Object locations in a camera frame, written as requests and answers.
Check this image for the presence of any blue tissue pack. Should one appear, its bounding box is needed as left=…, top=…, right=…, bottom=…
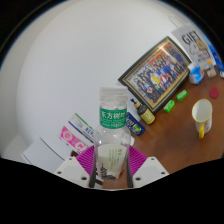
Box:
left=188, top=63, right=205, bottom=85

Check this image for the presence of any clear green-labelled drink bottle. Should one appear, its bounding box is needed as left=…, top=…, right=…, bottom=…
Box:
left=93, top=86, right=132, bottom=181

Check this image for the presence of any white flat panel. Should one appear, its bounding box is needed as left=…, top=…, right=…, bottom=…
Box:
left=19, top=136, right=83, bottom=174

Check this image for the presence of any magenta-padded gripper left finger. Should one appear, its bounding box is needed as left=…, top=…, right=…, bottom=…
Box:
left=53, top=145, right=99, bottom=189

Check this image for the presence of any amber pump bottle yellow label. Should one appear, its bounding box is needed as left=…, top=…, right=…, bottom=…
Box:
left=130, top=98, right=156, bottom=126

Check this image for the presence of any white paper gift bag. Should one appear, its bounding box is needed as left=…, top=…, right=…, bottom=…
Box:
left=170, top=23, right=214, bottom=63

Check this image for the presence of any white mug with yellow handle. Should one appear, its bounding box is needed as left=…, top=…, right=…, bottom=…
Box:
left=191, top=98, right=214, bottom=140

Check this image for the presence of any puzzle cube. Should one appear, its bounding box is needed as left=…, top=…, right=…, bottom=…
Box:
left=205, top=59, right=218, bottom=78

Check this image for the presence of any flat round red coaster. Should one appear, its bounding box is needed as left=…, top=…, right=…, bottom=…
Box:
left=208, top=87, right=220, bottom=99

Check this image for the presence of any framed group photo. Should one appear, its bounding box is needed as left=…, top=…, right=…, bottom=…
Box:
left=117, top=36, right=193, bottom=115

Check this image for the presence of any green soap pack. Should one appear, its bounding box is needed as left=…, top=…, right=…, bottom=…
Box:
left=163, top=99, right=176, bottom=113
left=176, top=89, right=189, bottom=102

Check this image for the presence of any pink shuttlecock tube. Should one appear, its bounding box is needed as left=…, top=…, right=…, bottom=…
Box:
left=59, top=125, right=89, bottom=154

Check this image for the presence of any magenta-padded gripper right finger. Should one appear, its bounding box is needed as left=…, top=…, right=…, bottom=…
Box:
left=125, top=145, right=170, bottom=189

